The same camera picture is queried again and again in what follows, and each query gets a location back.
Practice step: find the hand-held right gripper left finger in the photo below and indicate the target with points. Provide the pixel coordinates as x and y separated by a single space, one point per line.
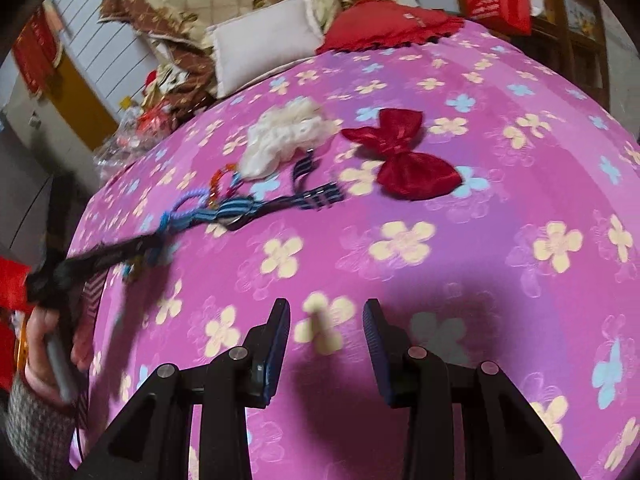
277 355

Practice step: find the white pillow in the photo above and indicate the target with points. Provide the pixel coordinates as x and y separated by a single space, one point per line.
262 42

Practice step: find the red frilled cushion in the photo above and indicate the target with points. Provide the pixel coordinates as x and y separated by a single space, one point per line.
390 25

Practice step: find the white scrunchie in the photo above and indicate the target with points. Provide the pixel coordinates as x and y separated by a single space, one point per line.
280 135

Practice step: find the pile of plastic bags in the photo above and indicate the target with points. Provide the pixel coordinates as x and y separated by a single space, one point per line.
135 125

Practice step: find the blue striped hair bow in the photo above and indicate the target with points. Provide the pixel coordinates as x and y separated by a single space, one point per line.
320 196

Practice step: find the red satin hair bow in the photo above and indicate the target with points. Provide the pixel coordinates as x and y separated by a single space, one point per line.
400 155

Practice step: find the red fringed hanging decoration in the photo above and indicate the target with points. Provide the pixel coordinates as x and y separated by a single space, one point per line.
35 50

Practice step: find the person's left forearm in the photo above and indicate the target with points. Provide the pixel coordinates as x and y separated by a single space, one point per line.
35 430

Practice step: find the person's left hand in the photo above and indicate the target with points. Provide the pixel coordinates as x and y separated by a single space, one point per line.
41 327

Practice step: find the wooden shelf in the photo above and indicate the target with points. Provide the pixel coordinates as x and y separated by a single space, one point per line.
575 25

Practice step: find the brown patterned quilt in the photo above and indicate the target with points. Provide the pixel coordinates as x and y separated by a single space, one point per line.
150 15

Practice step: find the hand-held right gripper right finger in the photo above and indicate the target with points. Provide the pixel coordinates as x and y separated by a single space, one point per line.
377 355

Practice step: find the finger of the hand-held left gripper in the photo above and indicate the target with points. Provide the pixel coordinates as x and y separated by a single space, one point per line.
137 247

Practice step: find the yellow wooden door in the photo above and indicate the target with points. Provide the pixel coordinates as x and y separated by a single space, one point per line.
85 95

